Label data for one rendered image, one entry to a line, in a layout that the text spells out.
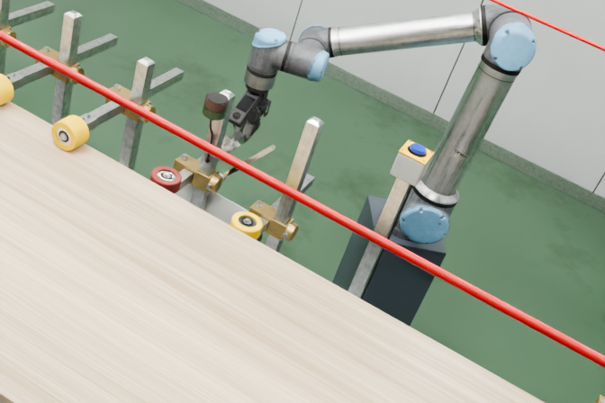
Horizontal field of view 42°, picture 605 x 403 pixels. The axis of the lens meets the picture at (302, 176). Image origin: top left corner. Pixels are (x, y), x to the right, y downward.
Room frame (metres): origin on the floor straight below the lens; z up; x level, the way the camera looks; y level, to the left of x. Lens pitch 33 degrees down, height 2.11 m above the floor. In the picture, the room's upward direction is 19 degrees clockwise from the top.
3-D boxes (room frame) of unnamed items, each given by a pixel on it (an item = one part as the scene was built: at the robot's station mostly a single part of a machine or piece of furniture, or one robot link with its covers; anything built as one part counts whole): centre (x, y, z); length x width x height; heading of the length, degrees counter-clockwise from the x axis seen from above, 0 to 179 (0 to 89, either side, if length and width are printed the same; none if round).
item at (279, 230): (1.71, 0.04, 0.83); 0.13 x 0.06 x 0.05; 74
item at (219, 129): (1.78, 0.25, 0.89); 0.03 x 0.03 x 0.48; 74
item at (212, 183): (1.78, 0.28, 0.85); 0.13 x 0.06 x 0.05; 74
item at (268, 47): (2.06, 0.21, 1.13); 0.10 x 0.09 x 0.12; 92
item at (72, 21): (1.92, 0.73, 0.89); 0.03 x 0.03 x 0.48; 74
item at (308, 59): (2.08, 0.10, 1.14); 0.12 x 0.12 x 0.09; 2
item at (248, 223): (1.58, 0.09, 0.85); 0.08 x 0.08 x 0.11
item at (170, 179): (1.65, 0.33, 0.85); 0.08 x 0.08 x 0.11
